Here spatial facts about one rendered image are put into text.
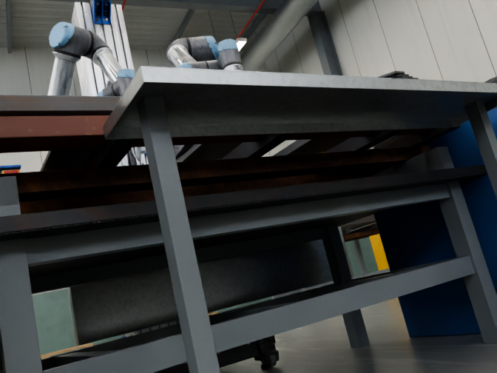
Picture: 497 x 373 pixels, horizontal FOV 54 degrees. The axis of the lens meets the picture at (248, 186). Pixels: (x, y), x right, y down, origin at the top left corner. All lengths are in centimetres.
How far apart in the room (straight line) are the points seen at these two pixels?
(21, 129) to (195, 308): 52
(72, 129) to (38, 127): 7
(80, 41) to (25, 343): 150
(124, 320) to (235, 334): 77
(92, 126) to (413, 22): 977
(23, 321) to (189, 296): 33
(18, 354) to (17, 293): 11
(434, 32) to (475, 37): 91
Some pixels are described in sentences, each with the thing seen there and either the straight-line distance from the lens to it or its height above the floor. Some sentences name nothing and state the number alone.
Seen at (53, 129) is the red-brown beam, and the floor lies 77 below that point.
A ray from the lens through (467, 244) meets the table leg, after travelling 180.
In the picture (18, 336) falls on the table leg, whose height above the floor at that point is 36.
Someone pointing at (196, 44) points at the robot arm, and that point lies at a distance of 230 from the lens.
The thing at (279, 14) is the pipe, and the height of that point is 603.
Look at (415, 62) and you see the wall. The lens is 1052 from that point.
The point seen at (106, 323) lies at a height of 35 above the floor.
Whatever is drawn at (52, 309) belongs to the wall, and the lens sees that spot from 1149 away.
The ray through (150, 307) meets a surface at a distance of 191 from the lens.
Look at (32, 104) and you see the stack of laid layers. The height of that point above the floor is 83.
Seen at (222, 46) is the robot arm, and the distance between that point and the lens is 188.
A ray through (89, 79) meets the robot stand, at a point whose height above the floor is 157.
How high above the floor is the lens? 35
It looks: 12 degrees up
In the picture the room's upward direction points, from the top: 13 degrees counter-clockwise
